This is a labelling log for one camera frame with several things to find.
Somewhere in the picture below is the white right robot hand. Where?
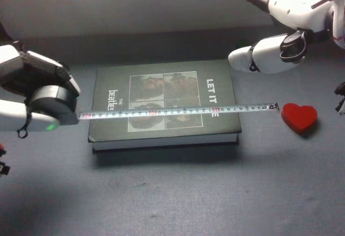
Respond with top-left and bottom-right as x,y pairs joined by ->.
228,0 -> 340,75

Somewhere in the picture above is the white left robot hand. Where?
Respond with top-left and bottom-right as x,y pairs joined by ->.
0,40 -> 81,140

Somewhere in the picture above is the white measuring tape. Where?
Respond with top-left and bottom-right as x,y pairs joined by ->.
29,84 -> 281,126

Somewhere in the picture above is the black Let It Be book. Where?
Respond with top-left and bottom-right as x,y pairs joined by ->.
88,59 -> 243,154

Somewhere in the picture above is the red heart block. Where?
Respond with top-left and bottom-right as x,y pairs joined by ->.
281,102 -> 318,136

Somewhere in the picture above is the white backdrop sheet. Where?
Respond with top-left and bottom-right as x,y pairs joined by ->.
0,0 -> 273,39

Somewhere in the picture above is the blue grey table cloth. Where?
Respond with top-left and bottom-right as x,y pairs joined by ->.
0,30 -> 345,236

